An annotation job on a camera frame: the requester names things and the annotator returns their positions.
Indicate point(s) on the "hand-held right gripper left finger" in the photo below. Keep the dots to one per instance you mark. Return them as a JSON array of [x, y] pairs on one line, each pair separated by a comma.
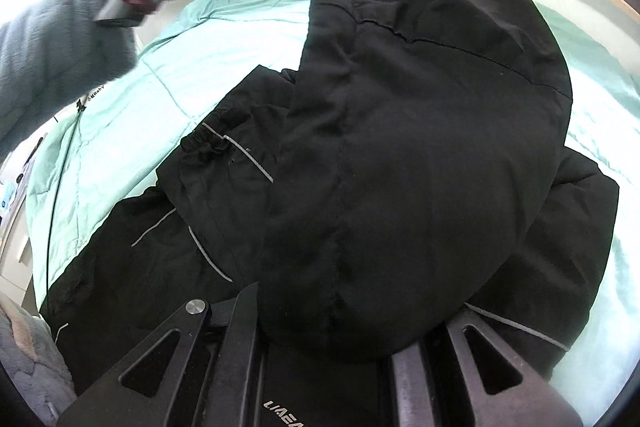
[[245, 317]]

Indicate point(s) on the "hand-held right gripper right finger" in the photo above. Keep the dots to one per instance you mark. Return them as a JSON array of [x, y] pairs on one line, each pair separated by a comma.
[[410, 377]]

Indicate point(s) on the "teal quilt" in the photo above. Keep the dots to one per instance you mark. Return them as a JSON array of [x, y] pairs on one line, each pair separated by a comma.
[[200, 37]]

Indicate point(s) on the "person's grey fleece clothing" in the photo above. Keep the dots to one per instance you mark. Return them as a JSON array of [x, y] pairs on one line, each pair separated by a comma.
[[30, 357]]

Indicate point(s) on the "black hooded jacket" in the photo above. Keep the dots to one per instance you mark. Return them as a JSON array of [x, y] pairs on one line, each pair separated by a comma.
[[400, 107]]

